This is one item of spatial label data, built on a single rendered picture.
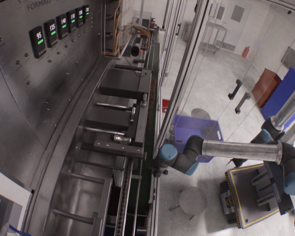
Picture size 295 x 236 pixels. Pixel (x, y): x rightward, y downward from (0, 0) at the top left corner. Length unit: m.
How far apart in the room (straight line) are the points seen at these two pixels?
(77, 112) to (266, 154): 0.94
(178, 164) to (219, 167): 1.46
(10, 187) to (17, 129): 0.17
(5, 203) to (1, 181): 0.06
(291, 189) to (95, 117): 1.04
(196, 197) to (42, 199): 1.35
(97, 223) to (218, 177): 1.76
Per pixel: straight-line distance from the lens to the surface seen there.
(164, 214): 1.75
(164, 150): 0.78
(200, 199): 1.64
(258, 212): 1.96
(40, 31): 0.54
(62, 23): 0.65
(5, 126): 0.48
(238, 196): 1.81
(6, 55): 0.45
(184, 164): 0.79
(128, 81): 1.07
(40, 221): 0.61
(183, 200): 1.57
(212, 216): 1.96
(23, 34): 0.50
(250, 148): 0.84
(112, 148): 0.75
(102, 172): 0.93
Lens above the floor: 1.69
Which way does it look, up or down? 48 degrees down
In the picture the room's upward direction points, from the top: 12 degrees clockwise
